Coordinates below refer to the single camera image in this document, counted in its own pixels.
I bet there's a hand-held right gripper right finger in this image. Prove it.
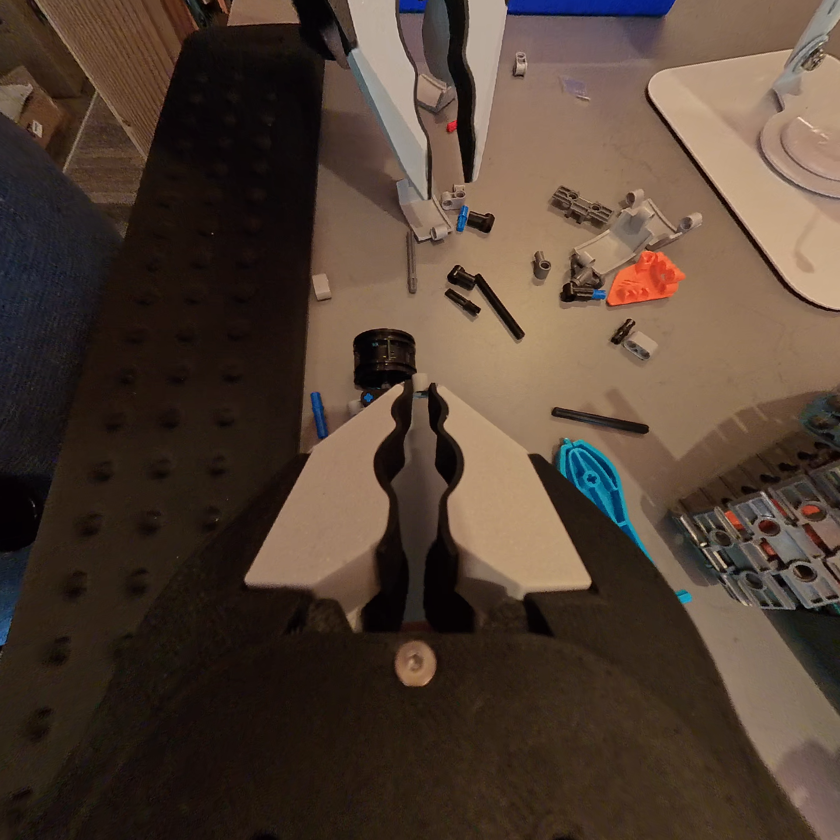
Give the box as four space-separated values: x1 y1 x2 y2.
422 384 593 633

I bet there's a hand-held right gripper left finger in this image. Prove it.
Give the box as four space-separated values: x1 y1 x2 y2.
244 382 416 633

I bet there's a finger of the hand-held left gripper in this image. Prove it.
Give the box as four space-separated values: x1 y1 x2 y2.
346 0 436 200
446 0 509 184

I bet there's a black wheel hub assembly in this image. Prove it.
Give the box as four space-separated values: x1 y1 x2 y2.
346 326 421 419

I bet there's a blue brick separator tool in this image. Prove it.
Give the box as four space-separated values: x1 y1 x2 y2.
555 437 694 605

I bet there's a long black axle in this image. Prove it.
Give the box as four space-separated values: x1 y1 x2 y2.
550 406 651 436

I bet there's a small grey curved panel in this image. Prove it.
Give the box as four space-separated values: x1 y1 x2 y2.
395 177 455 243

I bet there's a dark grey flat connector plate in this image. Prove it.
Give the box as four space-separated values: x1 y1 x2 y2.
549 185 615 227

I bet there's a wooden slatted cabinet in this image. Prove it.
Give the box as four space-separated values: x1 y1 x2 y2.
33 0 228 158

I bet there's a short black axle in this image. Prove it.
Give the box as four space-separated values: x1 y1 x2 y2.
474 273 526 341

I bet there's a tracked toy vehicle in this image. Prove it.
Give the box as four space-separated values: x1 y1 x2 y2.
668 390 840 616

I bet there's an orange wedge panel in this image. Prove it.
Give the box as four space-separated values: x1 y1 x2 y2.
605 250 687 308

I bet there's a brown cardboard box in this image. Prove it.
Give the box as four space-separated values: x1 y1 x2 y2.
0 66 72 151

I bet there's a clear round disc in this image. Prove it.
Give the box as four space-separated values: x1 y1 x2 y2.
759 110 840 199

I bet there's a small grey bracket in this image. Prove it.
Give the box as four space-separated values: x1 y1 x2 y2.
416 72 458 114

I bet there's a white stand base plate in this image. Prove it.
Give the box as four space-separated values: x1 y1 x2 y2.
646 49 840 311

